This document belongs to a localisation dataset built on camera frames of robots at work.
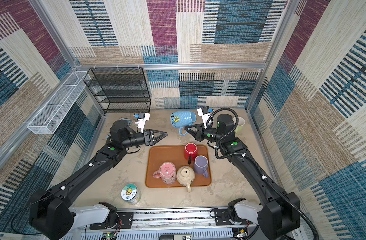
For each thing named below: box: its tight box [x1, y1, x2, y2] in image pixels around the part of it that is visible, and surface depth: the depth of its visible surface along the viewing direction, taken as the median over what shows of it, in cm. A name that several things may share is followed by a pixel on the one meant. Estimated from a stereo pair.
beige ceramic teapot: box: [176, 165, 196, 193], surface depth 81 cm
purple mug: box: [193, 155, 209, 178], surface depth 85 cm
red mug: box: [184, 142, 198, 165], surface depth 91 cm
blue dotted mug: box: [170, 110, 197, 136], surface depth 70 cm
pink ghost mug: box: [153, 161, 177, 185], surface depth 80 cm
